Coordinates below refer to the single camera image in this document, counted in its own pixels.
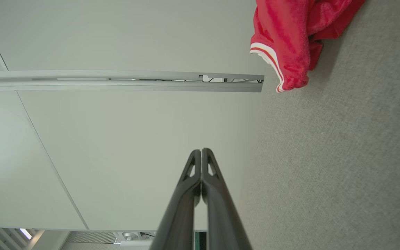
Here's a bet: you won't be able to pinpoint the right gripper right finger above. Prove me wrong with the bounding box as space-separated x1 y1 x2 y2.
201 148 253 250

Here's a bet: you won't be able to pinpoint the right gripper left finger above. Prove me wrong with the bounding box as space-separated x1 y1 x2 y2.
150 149 202 250

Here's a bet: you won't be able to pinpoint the red shorts with white trim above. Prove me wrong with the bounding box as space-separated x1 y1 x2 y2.
250 0 366 93

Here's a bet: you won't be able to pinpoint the dark case with teal edge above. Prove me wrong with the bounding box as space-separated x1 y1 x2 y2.
195 231 207 250

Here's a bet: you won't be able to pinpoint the white box with round knob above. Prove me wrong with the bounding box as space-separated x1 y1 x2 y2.
113 231 157 249

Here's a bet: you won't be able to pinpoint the wide white partition panel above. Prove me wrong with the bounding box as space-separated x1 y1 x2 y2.
0 91 266 231

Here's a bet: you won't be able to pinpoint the grey metal partition post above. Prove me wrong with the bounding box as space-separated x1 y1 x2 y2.
0 70 265 93

